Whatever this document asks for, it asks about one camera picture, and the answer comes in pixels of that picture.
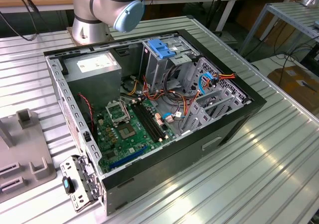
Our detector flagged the multicolour wire bundle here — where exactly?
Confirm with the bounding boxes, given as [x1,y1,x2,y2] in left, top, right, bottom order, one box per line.
[119,66,200,117]

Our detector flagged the RAM slot white clips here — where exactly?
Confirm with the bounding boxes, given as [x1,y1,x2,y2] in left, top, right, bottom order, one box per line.
[139,97,169,139]
[134,99,163,142]

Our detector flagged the black PC case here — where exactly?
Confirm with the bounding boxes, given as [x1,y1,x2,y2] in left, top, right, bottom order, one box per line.
[43,29,267,217]

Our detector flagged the brown cardboard box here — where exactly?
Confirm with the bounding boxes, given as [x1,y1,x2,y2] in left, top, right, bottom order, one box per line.
[259,18,299,50]
[267,65,319,113]

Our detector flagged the black latch blue button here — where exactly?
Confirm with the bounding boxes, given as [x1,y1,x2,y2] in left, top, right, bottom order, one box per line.
[61,176,76,195]

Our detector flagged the green motherboard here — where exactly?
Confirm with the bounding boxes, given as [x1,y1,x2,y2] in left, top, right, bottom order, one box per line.
[93,98,180,174]

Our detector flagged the grey disk bay cage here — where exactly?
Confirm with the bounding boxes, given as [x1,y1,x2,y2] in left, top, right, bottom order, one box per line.
[179,57,251,137]

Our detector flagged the grey parts rack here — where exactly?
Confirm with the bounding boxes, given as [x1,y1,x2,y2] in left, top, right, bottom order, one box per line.
[0,108,57,204]

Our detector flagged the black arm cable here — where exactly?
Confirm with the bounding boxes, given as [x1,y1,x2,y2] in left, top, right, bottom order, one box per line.
[0,0,40,42]

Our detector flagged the metal socket cover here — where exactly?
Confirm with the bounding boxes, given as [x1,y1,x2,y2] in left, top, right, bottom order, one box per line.
[105,100,131,125]

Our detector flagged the RAM slot black clips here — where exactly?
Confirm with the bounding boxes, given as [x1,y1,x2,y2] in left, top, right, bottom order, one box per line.
[136,102,165,139]
[131,104,161,143]

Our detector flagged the grey power supply unit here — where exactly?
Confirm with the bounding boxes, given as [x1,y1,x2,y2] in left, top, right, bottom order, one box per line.
[62,50,123,112]

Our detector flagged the blue expansion slot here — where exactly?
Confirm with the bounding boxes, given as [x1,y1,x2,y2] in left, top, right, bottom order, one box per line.
[109,145,148,170]

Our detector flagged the grey optical drive cage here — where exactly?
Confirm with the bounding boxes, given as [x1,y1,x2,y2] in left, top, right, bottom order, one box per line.
[139,36,200,92]

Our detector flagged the CPU socket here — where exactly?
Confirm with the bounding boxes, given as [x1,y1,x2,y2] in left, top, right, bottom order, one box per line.
[117,123,137,139]

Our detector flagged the grey hinged slot bracket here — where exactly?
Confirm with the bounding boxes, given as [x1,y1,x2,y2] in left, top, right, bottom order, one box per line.
[59,154,104,213]

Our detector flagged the thin metal locking lever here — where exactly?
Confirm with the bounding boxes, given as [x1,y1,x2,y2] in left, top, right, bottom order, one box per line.
[120,96,132,123]

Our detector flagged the red black twisted wire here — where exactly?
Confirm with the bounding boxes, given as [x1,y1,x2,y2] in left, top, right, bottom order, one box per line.
[78,92,96,134]

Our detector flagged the blue data wire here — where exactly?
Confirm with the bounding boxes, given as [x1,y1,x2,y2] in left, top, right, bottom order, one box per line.
[161,72,216,120]

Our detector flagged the blue drive bay latch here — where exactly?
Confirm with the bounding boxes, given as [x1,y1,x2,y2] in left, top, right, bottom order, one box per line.
[147,39,175,60]

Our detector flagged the orange red power wire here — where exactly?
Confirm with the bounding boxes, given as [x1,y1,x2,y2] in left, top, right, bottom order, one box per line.
[183,72,236,116]

